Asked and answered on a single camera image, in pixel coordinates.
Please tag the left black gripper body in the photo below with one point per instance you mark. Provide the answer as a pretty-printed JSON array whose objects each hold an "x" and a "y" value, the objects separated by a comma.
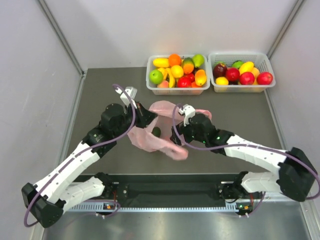
[{"x": 128, "y": 118}]

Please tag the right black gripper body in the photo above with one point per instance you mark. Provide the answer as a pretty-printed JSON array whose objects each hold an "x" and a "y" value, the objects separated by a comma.
[{"x": 189, "y": 133}]

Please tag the dark green avocado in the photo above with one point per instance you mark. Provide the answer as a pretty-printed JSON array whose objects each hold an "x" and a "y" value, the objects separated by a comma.
[{"x": 156, "y": 131}]

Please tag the pink plastic bag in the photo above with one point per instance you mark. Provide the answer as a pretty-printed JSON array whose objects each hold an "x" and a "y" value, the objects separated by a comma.
[{"x": 145, "y": 140}]

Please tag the green lime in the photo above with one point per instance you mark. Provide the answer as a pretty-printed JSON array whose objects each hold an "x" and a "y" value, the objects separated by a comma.
[
  {"x": 237, "y": 64},
  {"x": 156, "y": 77}
]

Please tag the yellow mango from bag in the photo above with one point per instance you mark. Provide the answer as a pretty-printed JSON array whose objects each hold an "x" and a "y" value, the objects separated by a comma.
[{"x": 161, "y": 62}]

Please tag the orange fruit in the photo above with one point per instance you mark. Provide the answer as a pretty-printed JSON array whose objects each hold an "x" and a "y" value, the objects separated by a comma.
[{"x": 174, "y": 60}]

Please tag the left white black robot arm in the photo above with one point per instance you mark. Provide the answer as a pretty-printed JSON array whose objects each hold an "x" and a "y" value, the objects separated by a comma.
[{"x": 48, "y": 199}]

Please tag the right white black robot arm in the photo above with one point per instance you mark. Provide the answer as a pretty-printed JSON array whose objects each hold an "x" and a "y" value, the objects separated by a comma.
[{"x": 288, "y": 172}]

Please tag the peach fruit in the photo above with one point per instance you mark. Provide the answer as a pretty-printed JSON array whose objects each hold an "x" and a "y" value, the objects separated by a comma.
[{"x": 163, "y": 84}]

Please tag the left white plastic basket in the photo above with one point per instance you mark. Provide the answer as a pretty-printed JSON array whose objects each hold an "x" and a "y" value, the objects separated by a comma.
[{"x": 194, "y": 90}]

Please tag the white plastic basket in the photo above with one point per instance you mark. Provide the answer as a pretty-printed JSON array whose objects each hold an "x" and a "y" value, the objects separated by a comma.
[
  {"x": 194, "y": 90},
  {"x": 260, "y": 60}
]

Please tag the small yellow banana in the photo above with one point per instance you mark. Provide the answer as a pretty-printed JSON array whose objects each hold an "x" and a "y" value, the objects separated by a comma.
[{"x": 172, "y": 80}]

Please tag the red apple left basket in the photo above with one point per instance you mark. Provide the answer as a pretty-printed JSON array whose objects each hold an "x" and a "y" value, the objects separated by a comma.
[{"x": 184, "y": 82}]

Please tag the orange yellow mango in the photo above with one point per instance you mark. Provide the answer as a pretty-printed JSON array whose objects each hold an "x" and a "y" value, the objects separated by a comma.
[{"x": 200, "y": 77}]

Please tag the yellow lemon right basket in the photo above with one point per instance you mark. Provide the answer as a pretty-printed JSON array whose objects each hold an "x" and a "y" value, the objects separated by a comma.
[{"x": 221, "y": 81}]

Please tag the yellow lemon basket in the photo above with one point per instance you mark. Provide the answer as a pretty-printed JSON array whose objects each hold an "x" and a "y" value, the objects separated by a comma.
[
  {"x": 221, "y": 81},
  {"x": 177, "y": 71}
]

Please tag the yellow lemon left basket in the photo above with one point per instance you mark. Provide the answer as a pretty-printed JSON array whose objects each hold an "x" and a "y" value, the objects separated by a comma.
[{"x": 177, "y": 71}]

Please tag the dark red apple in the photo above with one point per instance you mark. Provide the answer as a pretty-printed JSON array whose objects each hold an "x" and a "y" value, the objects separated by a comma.
[{"x": 219, "y": 70}]

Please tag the red apple middle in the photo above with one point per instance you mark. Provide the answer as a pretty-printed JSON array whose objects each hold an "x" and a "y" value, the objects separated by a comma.
[{"x": 232, "y": 74}]

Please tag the green orange mango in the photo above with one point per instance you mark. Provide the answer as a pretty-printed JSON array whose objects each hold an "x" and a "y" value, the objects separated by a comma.
[{"x": 188, "y": 65}]

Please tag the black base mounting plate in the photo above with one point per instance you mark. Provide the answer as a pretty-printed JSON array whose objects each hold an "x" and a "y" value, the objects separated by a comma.
[{"x": 169, "y": 188}]

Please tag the red apple front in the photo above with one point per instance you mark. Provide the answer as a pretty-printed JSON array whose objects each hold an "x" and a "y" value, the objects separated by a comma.
[{"x": 247, "y": 78}]

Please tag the green pear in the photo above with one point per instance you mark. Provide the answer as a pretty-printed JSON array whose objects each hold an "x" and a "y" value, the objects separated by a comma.
[{"x": 198, "y": 60}]

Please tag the yellow mango right basket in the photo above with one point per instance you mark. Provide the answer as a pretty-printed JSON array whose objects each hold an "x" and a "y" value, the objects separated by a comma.
[{"x": 246, "y": 67}]

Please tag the red apple far right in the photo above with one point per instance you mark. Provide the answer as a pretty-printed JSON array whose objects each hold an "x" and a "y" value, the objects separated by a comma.
[{"x": 264, "y": 78}]

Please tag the right white plastic basket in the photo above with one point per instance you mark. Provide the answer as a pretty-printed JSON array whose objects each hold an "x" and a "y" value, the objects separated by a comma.
[{"x": 260, "y": 60}]

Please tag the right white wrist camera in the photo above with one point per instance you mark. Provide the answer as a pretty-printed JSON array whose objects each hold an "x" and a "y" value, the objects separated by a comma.
[{"x": 188, "y": 112}]

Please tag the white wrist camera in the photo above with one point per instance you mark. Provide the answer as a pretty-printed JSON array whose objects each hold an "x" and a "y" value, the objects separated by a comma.
[
  {"x": 129, "y": 97},
  {"x": 188, "y": 112}
]

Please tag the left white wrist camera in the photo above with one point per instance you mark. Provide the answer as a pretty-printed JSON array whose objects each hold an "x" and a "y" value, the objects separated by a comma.
[{"x": 129, "y": 97}]

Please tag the grey slotted cable duct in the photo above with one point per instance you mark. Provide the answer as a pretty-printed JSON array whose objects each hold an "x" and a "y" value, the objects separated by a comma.
[{"x": 107, "y": 207}]

